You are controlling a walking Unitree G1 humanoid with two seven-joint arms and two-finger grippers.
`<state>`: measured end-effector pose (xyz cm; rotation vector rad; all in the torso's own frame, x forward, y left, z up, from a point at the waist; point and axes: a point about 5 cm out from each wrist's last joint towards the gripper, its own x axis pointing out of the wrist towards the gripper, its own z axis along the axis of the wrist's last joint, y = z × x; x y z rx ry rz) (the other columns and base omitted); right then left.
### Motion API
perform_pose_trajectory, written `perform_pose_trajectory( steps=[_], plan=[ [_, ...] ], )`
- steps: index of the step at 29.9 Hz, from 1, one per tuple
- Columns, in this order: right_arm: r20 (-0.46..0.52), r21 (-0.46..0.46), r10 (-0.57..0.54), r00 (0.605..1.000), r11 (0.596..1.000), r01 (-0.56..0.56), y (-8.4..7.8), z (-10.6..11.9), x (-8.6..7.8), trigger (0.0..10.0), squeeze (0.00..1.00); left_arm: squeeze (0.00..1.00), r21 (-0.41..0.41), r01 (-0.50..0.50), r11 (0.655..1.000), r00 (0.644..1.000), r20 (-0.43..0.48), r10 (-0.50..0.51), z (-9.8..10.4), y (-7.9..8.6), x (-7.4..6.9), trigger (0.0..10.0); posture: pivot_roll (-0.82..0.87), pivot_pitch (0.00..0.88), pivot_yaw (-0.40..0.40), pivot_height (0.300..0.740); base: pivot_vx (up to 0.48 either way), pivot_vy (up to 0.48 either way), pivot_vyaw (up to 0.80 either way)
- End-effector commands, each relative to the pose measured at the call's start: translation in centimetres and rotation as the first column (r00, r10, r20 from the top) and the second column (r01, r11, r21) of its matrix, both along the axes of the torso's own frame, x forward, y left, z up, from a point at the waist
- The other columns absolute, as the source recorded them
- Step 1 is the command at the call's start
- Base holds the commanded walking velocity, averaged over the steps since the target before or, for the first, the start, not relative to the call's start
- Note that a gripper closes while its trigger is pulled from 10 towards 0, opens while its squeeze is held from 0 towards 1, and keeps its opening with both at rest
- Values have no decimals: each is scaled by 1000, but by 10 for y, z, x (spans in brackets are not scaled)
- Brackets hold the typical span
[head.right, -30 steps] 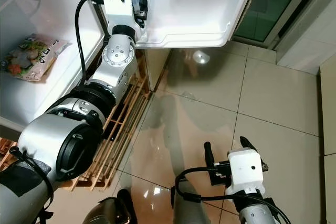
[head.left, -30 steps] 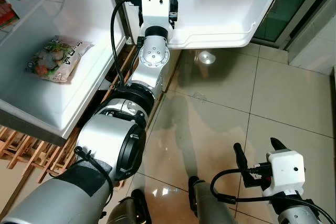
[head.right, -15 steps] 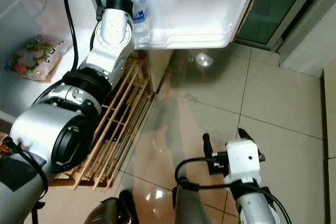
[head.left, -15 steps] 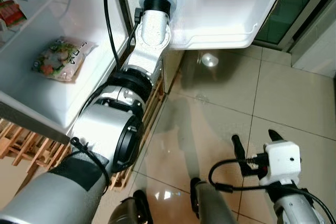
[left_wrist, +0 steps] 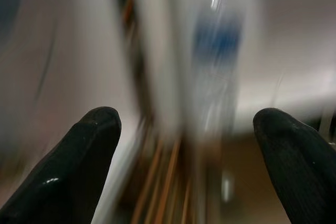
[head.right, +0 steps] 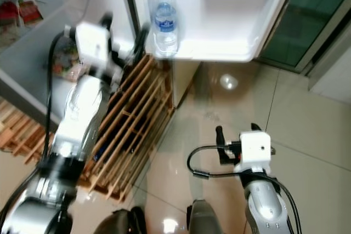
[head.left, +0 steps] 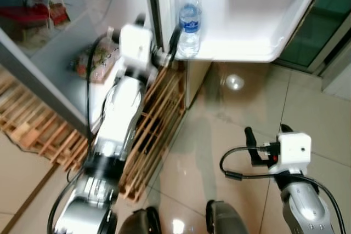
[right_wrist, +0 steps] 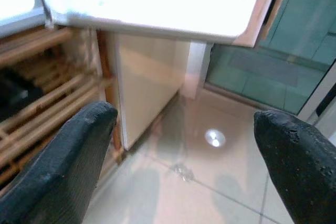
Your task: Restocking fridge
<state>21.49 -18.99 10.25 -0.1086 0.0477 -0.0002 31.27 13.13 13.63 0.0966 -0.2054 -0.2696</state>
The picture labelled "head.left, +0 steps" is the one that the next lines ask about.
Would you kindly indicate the robot leg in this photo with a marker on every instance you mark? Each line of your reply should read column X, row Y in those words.
column 225, row 220
column 140, row 223

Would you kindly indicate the grey steel fridge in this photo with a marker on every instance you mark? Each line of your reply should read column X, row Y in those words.
column 55, row 69

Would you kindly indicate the white fridge door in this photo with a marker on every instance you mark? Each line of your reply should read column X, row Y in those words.
column 247, row 20

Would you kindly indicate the clear water bottle blue label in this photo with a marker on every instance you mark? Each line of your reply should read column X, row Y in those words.
column 190, row 23

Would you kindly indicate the green glass door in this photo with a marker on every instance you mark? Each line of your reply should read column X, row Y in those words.
column 323, row 20

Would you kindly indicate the robot right leg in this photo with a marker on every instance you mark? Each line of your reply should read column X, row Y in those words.
column 225, row 220

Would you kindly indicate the robot left leg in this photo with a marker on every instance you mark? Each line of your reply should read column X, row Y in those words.
column 140, row 223

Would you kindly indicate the red white food bag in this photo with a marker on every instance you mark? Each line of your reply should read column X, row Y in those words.
column 38, row 4

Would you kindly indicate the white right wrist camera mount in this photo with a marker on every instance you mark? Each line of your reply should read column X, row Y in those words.
column 293, row 149

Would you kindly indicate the clear wrapped food package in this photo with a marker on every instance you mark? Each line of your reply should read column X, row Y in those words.
column 98, row 64

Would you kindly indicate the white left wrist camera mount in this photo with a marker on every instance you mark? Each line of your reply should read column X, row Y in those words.
column 136, row 45

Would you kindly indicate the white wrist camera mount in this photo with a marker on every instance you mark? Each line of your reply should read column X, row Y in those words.
column 293, row 149
column 136, row 45

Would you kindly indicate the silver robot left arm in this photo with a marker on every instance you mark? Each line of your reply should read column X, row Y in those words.
column 118, row 119

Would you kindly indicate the wooden wine rack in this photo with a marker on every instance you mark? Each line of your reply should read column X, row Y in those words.
column 159, row 124

